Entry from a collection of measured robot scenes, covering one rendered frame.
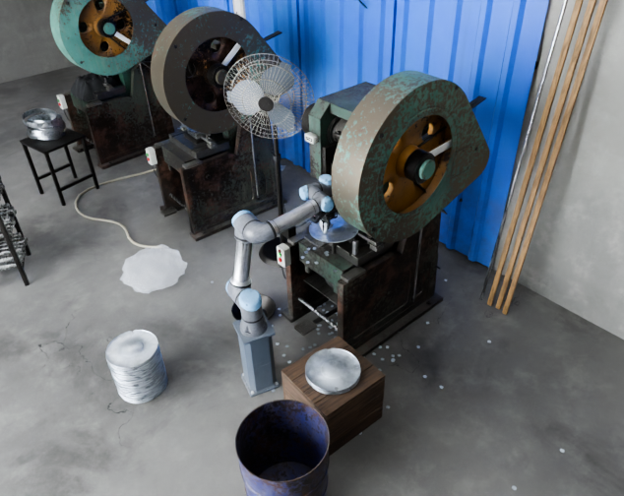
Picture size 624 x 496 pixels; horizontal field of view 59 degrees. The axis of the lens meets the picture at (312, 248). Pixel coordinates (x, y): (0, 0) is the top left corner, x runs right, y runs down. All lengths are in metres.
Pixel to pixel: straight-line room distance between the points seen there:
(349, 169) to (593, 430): 1.98
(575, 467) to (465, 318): 1.15
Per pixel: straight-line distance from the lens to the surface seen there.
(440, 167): 3.03
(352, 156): 2.47
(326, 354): 3.04
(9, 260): 4.57
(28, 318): 4.33
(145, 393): 3.43
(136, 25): 5.64
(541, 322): 4.00
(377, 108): 2.49
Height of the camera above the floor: 2.61
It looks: 36 degrees down
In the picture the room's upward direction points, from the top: 2 degrees counter-clockwise
